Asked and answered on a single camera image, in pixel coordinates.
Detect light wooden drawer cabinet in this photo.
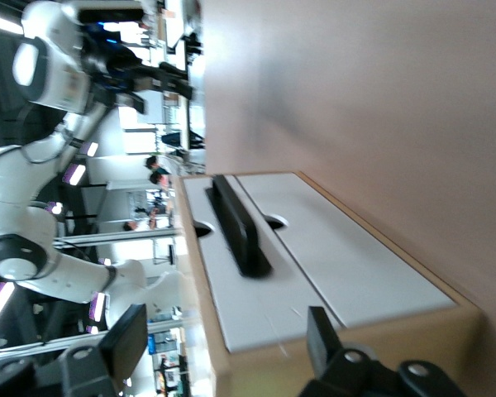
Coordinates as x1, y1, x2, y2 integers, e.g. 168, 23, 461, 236
175, 170, 484, 397

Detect aluminium frame rail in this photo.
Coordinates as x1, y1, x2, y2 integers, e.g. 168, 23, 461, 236
0, 329, 109, 360
52, 227, 179, 246

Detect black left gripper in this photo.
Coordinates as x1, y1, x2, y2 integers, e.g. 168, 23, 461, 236
80, 22, 194, 116

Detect white-front drawer with handle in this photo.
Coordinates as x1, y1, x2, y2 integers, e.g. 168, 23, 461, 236
182, 174, 344, 354

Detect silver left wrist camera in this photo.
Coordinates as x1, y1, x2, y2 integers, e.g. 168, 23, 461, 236
77, 7, 146, 26

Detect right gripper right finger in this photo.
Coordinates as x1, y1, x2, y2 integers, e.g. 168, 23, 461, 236
299, 305, 469, 397

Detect white-front drawer without handle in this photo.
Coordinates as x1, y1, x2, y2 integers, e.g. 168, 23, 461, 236
234, 172, 458, 328

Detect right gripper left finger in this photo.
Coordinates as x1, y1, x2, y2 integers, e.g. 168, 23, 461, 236
0, 304, 149, 397

